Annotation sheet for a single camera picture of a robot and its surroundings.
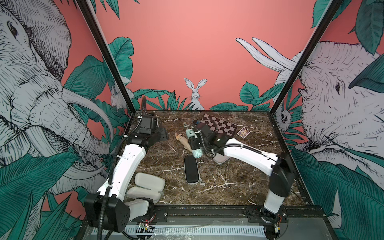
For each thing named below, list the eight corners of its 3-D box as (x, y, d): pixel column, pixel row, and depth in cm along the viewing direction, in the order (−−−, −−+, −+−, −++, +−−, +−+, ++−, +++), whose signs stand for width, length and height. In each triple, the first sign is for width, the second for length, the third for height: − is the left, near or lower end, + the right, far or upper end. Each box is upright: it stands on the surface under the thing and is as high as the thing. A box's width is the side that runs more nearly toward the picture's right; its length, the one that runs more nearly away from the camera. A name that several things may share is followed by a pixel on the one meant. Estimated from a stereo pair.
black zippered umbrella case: (185, 185, 85) (185, 183, 82) (183, 158, 96) (182, 155, 93) (200, 183, 86) (200, 180, 83) (195, 157, 97) (196, 153, 94)
